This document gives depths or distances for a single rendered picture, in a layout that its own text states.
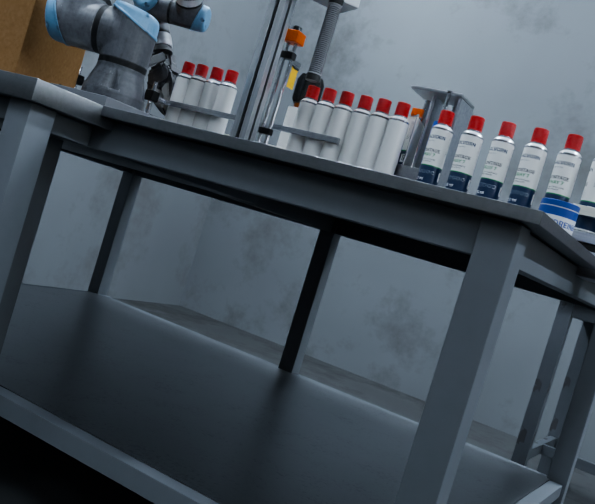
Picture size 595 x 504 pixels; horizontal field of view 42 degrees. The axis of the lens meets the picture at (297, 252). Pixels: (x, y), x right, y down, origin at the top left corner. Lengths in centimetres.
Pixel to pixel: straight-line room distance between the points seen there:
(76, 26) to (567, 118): 324
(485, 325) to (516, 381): 337
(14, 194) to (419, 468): 84
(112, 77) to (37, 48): 38
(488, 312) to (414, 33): 403
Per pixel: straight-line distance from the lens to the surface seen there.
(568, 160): 178
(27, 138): 147
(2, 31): 224
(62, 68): 231
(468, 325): 116
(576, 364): 355
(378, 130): 193
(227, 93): 218
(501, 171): 181
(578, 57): 475
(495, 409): 454
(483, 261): 116
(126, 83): 189
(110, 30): 192
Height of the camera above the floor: 70
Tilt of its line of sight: 1 degrees down
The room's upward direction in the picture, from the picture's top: 17 degrees clockwise
